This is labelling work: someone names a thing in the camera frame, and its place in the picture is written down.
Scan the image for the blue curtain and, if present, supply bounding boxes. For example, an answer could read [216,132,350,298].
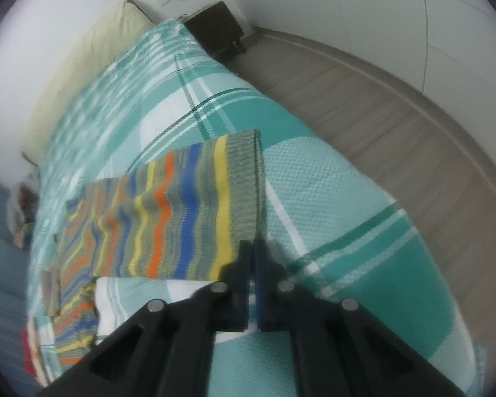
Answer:
[0,185,40,396]

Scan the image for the pile of clothes beside bed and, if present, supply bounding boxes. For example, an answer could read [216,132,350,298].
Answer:
[6,168,40,250]

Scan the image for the white wardrobe doors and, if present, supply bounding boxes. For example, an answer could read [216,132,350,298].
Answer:
[235,0,496,152]

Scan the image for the multicolour striped knitted sweater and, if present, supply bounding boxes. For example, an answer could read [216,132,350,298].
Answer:
[48,130,264,369]

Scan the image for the folded red garment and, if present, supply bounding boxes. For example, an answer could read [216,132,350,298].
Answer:
[20,329,36,377]

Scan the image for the dark wooden nightstand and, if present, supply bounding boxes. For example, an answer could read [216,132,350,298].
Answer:
[182,1,246,57]

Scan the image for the teal white plaid bedspread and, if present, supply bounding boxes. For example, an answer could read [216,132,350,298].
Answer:
[27,20,485,396]

